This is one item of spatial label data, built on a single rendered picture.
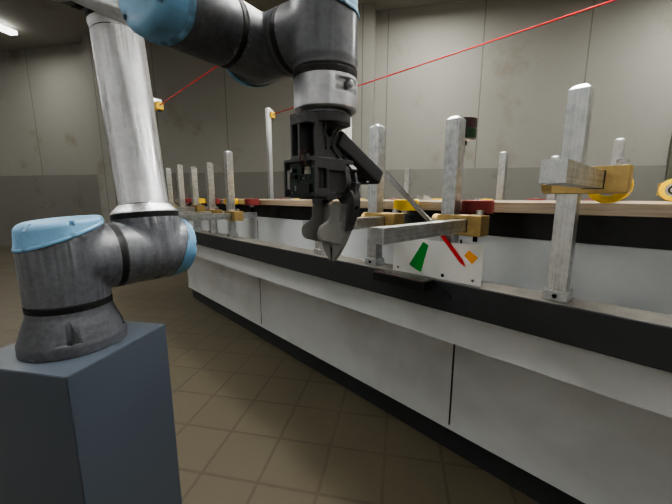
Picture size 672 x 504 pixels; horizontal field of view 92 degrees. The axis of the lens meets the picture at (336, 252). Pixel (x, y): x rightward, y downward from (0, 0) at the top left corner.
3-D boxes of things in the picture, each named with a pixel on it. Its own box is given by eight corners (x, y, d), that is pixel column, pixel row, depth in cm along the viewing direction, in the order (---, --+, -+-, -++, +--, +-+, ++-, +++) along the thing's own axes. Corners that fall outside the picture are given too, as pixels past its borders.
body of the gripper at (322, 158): (283, 201, 47) (281, 115, 45) (325, 201, 53) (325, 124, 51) (317, 202, 42) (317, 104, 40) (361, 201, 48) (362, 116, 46)
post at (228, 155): (231, 242, 174) (226, 149, 166) (228, 241, 176) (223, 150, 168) (237, 241, 176) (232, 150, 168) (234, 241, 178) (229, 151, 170)
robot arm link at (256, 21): (202, 9, 48) (259, -23, 41) (261, 40, 57) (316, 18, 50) (206, 77, 50) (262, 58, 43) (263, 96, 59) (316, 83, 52)
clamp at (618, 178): (627, 193, 56) (631, 163, 56) (539, 194, 66) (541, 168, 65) (630, 193, 61) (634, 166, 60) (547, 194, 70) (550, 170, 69)
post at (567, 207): (561, 328, 67) (591, 80, 59) (542, 323, 70) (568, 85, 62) (565, 323, 69) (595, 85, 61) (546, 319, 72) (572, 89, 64)
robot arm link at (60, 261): (12, 300, 68) (-3, 216, 65) (105, 283, 81) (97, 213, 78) (32, 315, 59) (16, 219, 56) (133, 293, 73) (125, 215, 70)
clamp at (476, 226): (480, 237, 76) (481, 215, 75) (428, 232, 86) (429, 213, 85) (489, 235, 80) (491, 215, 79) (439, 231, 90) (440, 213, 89)
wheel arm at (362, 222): (310, 237, 77) (310, 219, 76) (302, 236, 80) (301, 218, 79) (412, 226, 107) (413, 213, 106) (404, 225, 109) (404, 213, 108)
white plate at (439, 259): (480, 287, 77) (483, 246, 76) (392, 269, 96) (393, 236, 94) (481, 286, 78) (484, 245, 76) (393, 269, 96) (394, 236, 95)
